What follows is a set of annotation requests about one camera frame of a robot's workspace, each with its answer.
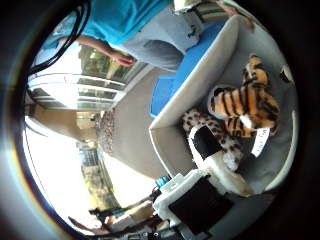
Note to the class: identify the white fabric container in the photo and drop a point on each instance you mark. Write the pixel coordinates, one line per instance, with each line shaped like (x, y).
(173, 140)

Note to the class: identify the orange black striped tiger plush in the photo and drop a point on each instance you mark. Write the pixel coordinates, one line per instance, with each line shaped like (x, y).
(246, 100)

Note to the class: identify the grey apartment building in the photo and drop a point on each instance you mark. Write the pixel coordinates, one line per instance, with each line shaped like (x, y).
(90, 156)

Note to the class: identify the person in teal shirt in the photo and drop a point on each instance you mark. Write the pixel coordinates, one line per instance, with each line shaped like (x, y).
(126, 20)

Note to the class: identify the glass sliding door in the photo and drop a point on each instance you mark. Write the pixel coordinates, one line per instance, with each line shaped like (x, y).
(83, 90)

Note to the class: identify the brown spotted white plush toy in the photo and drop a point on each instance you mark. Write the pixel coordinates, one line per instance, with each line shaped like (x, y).
(200, 121)

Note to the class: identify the person in striped shirt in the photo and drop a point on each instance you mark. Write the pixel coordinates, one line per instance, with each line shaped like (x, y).
(213, 11)

